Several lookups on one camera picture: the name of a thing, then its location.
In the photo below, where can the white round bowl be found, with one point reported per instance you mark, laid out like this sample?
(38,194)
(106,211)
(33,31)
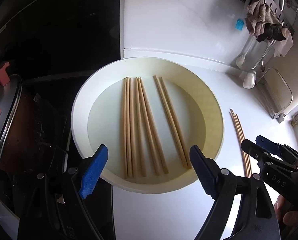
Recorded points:
(96,120)

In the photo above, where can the person's right hand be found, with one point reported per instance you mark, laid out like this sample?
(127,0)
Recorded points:
(289,218)

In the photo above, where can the dark rag cloth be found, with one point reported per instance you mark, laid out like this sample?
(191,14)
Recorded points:
(271,32)

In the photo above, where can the steel spatula turner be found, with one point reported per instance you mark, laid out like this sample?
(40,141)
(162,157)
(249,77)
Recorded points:
(250,78)

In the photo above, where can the steel cutting board rack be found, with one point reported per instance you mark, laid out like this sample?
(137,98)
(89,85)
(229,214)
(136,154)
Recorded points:
(278,96)

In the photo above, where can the black induction cooktop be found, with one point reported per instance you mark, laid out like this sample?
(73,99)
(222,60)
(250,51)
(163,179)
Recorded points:
(54,46)

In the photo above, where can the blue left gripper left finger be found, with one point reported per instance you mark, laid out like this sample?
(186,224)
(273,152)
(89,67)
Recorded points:
(93,170)

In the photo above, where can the steel ladle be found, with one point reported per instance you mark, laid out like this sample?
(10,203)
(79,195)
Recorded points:
(262,62)

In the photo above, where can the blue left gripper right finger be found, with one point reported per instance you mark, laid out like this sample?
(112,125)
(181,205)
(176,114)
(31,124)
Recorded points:
(206,169)

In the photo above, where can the white dish brush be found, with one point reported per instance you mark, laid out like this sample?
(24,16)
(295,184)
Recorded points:
(241,58)

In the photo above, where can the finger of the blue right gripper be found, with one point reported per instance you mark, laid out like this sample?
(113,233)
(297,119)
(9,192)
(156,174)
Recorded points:
(257,152)
(268,145)

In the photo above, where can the grey rag cloth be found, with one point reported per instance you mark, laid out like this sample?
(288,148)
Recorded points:
(258,14)

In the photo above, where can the white plastic bag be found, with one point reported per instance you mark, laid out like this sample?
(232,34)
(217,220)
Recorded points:
(282,47)

